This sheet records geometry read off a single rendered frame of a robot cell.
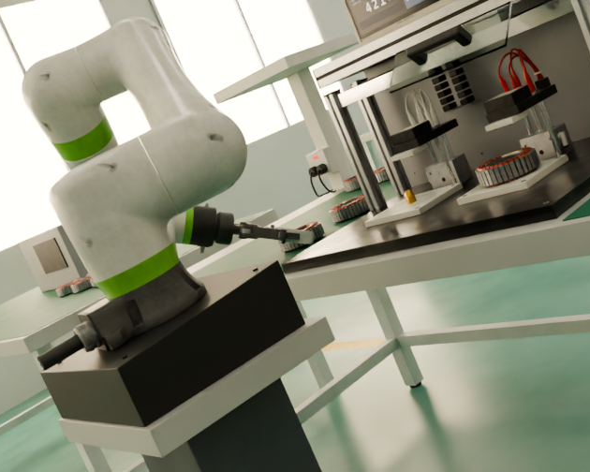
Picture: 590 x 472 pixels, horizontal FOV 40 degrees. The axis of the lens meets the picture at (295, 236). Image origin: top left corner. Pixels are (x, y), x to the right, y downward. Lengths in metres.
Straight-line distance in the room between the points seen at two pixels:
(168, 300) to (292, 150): 6.39
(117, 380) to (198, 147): 0.34
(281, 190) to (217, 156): 6.18
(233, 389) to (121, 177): 0.33
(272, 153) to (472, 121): 5.60
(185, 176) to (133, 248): 0.12
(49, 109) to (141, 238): 0.44
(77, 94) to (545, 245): 0.84
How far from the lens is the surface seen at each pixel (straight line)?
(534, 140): 1.62
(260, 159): 7.26
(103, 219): 1.16
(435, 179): 1.78
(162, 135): 1.18
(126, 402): 1.08
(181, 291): 1.18
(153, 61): 1.41
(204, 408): 1.09
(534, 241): 1.23
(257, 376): 1.13
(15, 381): 5.95
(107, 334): 1.18
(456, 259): 1.32
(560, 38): 1.70
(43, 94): 1.52
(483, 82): 1.80
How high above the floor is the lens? 1.03
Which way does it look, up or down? 7 degrees down
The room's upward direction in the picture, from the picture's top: 23 degrees counter-clockwise
